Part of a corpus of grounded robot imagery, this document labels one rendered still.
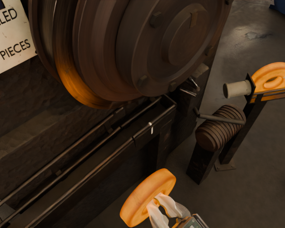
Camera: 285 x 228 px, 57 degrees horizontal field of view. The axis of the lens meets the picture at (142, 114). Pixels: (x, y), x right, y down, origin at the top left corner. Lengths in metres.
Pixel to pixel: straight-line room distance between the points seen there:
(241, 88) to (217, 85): 0.95
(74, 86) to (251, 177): 1.33
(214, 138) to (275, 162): 0.74
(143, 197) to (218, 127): 0.63
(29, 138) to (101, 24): 0.39
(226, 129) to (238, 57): 1.20
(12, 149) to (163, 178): 0.37
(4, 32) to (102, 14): 0.21
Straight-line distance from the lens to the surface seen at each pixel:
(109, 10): 0.43
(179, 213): 0.61
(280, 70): 1.07
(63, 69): 0.48
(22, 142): 0.72
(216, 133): 1.11
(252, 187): 1.65
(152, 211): 0.62
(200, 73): 0.92
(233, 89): 1.05
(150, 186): 0.57
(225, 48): 2.33
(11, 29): 0.57
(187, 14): 0.49
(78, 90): 0.53
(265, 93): 1.12
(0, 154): 0.72
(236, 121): 1.13
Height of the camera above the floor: 1.44
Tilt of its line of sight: 54 degrees down
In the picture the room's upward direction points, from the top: straight up
